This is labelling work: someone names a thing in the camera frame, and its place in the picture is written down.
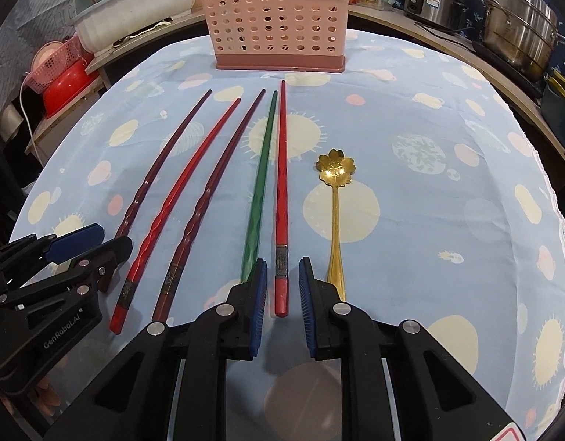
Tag stainless steel steamer pot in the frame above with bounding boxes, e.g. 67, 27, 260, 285
480, 0, 565, 81

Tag curved wooden counter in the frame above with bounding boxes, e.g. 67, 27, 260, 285
83, 2, 565, 157

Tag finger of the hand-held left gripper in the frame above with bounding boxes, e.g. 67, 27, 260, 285
0, 223, 105, 286
7, 237, 133, 314

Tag pink perforated utensil holder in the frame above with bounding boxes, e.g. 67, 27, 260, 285
195, 0, 350, 73

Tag dark brown chopstick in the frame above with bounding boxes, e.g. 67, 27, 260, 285
151, 89, 267, 321

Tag person's left hand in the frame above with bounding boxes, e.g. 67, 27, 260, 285
32, 372, 65, 423

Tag black induction cooktop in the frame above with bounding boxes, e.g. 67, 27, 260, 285
468, 41, 547, 97

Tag red chopstick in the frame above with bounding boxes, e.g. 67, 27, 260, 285
273, 80, 290, 318
109, 97, 242, 334

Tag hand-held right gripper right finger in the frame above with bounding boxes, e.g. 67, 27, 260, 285
298, 256, 524, 441

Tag clear food container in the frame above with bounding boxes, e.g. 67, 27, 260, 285
351, 0, 396, 12

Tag green chopstick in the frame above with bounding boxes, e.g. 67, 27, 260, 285
240, 90, 278, 283

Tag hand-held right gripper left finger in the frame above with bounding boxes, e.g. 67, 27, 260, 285
44, 258, 269, 441

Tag white ladle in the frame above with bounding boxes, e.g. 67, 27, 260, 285
112, 17, 173, 47

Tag dark maroon chopstick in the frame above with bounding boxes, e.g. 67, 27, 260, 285
99, 89, 213, 294

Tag white dish drainer teal lid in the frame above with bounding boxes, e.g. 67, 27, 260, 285
71, 0, 198, 53

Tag white cable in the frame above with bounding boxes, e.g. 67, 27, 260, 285
18, 71, 37, 148

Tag gold flower spoon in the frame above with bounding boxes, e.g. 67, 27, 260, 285
316, 148, 359, 301

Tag wooden cabinet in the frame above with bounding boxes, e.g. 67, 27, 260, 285
25, 78, 104, 166

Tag pink plastic basket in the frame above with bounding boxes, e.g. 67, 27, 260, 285
23, 39, 93, 95

